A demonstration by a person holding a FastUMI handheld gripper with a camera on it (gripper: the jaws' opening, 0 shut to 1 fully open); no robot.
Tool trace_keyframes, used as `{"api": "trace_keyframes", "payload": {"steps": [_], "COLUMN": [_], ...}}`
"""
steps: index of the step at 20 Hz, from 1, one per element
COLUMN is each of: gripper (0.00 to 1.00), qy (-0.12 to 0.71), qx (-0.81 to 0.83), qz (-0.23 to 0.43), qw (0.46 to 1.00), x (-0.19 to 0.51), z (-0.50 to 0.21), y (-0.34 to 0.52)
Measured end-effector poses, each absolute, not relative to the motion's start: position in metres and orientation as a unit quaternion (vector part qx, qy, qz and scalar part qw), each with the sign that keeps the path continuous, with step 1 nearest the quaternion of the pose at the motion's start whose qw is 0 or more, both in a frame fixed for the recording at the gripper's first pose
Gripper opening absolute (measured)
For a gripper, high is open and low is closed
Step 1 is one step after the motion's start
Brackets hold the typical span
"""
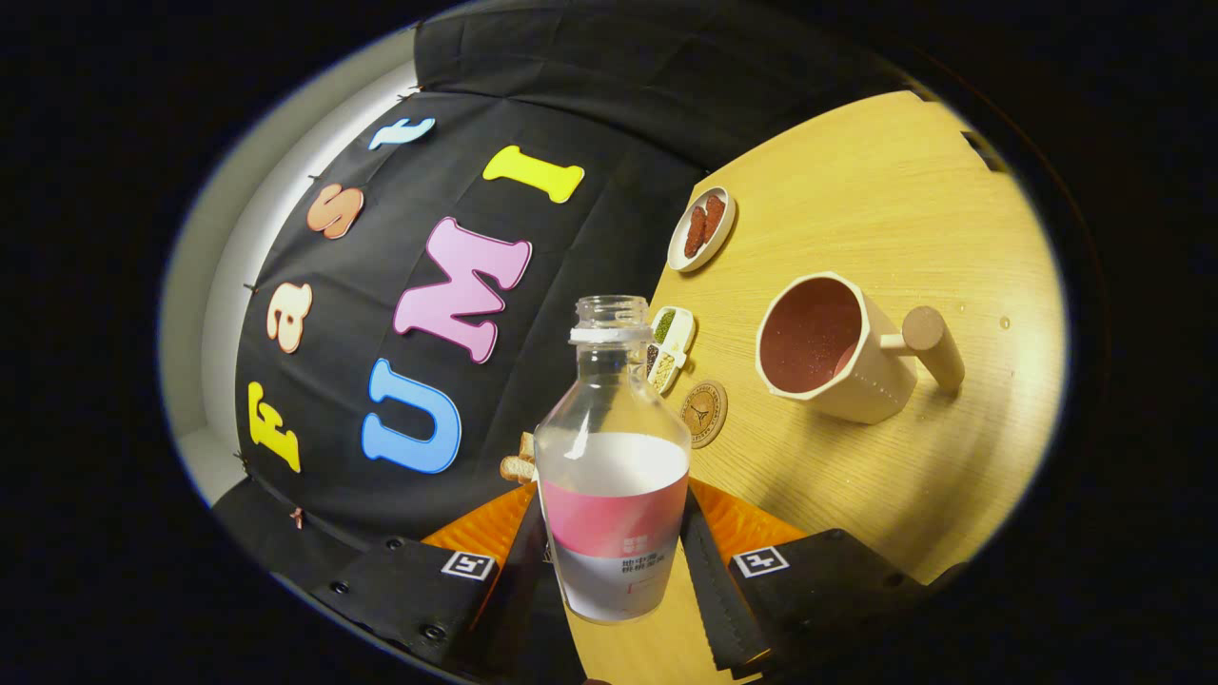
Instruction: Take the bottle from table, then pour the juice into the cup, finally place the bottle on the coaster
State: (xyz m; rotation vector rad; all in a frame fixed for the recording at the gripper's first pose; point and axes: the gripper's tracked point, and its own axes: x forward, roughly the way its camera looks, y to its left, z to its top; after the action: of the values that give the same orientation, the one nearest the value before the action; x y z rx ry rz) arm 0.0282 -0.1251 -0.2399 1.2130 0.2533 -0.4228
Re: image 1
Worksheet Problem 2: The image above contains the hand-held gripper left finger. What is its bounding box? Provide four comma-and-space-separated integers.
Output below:
314, 480, 586, 682

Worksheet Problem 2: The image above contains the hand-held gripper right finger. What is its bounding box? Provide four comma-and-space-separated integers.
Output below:
678, 479, 929, 678

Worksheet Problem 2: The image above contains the clear juice bottle red label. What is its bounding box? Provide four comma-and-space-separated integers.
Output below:
534, 295, 693, 625

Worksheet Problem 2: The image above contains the round brown coaster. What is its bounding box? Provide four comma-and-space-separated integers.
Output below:
679, 381, 729, 450

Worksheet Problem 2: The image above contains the beige cup with wooden handle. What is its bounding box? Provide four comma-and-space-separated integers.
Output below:
756, 272, 966, 425

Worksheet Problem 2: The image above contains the white divided bean dish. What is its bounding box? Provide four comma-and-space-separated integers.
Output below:
647, 305, 697, 396

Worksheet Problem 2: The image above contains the white oval plate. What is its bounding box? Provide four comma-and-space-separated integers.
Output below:
667, 186, 737, 274

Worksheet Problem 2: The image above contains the black backdrop cloth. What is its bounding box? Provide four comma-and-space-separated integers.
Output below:
214, 0, 914, 591

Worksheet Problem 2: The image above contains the wooden table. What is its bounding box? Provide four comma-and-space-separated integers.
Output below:
561, 90, 1067, 685

